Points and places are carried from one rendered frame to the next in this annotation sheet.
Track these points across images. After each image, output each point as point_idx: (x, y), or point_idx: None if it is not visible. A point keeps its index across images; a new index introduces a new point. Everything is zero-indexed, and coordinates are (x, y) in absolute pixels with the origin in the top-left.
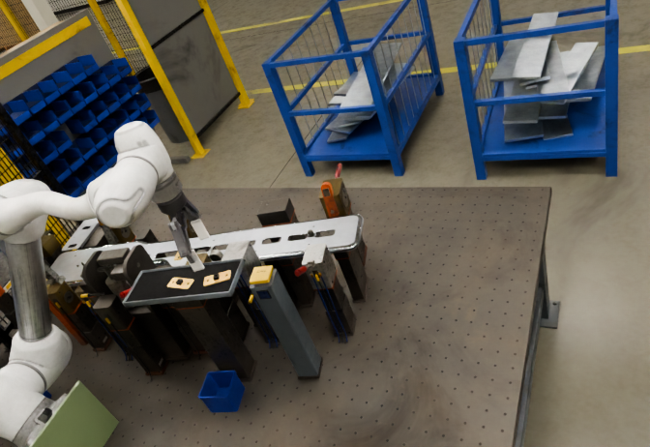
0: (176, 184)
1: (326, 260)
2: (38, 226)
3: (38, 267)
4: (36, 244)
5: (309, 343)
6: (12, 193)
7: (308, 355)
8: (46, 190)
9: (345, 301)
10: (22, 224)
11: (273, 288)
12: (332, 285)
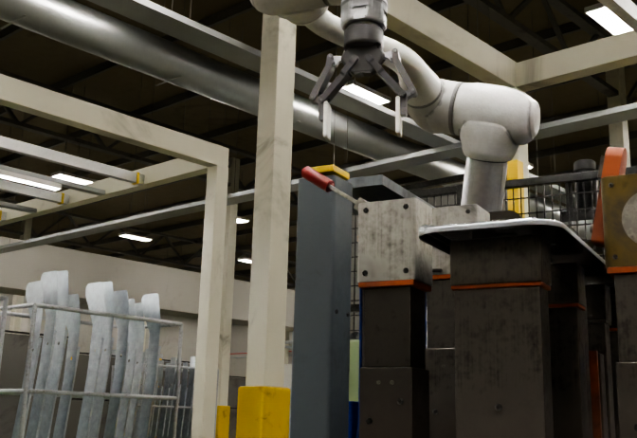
0: (351, 7)
1: (379, 220)
2: (476, 138)
3: (471, 199)
4: (477, 166)
5: (312, 373)
6: (471, 84)
7: (292, 380)
8: (516, 105)
9: (393, 376)
10: (403, 89)
11: (299, 188)
12: (358, 278)
